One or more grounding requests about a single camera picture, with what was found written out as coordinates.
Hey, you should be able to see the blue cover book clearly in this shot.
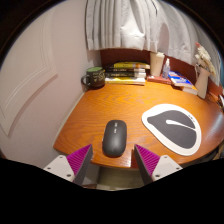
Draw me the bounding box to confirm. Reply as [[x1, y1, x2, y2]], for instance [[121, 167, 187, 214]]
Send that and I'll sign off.
[[168, 70, 195, 90]]

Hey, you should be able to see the white pink flower bunch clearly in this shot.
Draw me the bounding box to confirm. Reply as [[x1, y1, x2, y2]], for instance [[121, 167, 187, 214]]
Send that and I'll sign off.
[[194, 42, 218, 78]]

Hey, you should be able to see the white yellow spine book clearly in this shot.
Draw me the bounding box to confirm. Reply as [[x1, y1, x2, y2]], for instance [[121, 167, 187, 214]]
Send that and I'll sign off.
[[105, 77, 147, 86]]

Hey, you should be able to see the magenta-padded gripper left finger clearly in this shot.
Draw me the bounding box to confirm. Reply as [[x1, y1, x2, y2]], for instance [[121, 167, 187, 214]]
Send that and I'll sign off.
[[43, 143, 94, 186]]

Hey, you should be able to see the black spine book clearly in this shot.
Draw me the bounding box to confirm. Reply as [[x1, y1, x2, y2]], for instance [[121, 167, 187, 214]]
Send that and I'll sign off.
[[105, 72, 147, 80], [105, 67, 147, 75]]

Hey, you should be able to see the small clear spray bottle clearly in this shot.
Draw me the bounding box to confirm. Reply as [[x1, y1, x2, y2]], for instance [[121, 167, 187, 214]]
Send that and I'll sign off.
[[161, 58, 172, 80]]

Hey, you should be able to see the white pleated curtain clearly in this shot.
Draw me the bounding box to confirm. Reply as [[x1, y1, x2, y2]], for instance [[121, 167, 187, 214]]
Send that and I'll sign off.
[[84, 0, 215, 68]]

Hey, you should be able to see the dark grey computer mouse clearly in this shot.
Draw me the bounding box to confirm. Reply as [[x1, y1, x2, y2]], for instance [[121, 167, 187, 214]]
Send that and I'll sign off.
[[101, 119, 129, 158]]

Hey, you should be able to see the cream lidded tumbler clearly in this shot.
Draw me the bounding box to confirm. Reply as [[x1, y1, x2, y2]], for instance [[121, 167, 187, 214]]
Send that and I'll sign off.
[[149, 51, 166, 78]]

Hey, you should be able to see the round white grey mouse pad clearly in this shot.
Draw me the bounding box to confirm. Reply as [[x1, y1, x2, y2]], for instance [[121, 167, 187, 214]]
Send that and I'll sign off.
[[141, 103, 202, 157]]

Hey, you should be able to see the flat red book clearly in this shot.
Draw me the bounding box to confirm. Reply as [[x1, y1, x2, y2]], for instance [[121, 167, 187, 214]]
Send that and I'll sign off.
[[146, 75, 173, 86]]

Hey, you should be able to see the dark green mug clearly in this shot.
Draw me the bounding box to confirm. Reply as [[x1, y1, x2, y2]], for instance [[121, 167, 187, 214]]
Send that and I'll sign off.
[[80, 66, 106, 90]]

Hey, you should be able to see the white panelled door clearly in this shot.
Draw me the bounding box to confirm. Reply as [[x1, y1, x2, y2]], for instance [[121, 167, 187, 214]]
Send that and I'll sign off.
[[0, 9, 60, 138]]

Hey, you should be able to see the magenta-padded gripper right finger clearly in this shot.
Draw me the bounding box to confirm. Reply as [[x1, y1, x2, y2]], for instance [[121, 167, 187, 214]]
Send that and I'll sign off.
[[133, 143, 183, 186]]

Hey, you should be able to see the orange cover book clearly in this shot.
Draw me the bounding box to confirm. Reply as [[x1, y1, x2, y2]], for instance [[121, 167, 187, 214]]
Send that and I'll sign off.
[[181, 84, 200, 96]]

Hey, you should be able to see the white ceramic vase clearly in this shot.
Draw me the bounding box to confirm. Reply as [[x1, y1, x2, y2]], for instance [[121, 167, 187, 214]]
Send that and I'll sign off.
[[194, 63, 212, 100]]

